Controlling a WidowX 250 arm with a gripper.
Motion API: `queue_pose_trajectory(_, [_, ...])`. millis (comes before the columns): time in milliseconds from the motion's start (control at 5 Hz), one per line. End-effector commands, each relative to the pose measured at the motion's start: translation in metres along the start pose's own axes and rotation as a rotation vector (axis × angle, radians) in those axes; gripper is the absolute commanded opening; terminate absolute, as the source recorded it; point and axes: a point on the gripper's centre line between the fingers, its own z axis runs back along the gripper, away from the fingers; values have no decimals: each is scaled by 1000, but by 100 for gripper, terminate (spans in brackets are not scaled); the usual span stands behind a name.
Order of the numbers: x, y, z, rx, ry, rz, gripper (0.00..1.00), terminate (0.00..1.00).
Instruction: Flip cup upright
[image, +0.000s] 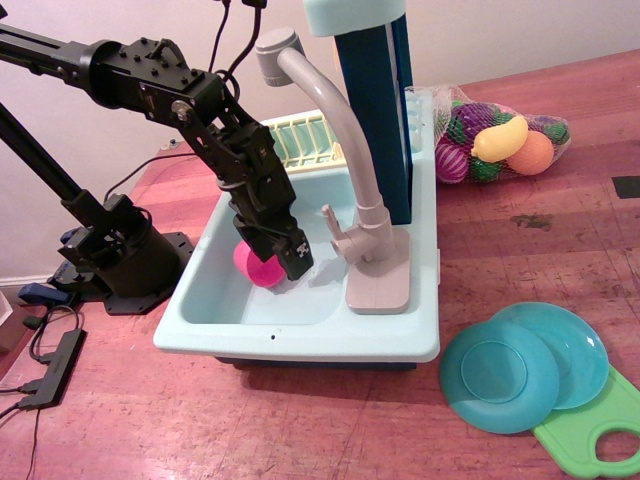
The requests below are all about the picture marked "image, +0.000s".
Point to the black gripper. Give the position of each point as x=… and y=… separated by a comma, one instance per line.
x=240, y=151

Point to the pink plastic toy cup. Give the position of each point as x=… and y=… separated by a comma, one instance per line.
x=264, y=274

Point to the light blue toy sink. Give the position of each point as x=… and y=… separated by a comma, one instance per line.
x=217, y=311

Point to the grey toy faucet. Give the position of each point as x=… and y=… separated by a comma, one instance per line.
x=378, y=254

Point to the yellow dish rack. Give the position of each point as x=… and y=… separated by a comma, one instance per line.
x=305, y=142

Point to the purple striped toy fruit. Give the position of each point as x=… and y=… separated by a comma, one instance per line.
x=451, y=163

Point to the mesh bag of toy fruit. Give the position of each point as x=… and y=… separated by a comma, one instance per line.
x=445, y=114

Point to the dark blue water tower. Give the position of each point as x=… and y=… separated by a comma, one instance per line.
x=371, y=39

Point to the yellow toy mango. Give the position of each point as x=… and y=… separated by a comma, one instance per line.
x=497, y=143

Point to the blue clamp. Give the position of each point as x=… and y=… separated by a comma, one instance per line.
x=38, y=294

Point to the black USB hub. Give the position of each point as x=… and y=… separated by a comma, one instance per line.
x=48, y=391

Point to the front teal plate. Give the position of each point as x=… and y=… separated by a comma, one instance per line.
x=500, y=377

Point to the teal plate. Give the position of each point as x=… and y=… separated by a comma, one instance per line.
x=500, y=377
x=579, y=352

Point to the orange toy fruit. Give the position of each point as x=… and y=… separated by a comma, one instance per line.
x=534, y=157

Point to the rear teal plate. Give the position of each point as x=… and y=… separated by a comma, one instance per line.
x=579, y=352

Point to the green cutting board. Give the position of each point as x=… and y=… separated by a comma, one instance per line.
x=571, y=436

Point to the black tape patch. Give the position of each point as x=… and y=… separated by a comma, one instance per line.
x=627, y=187

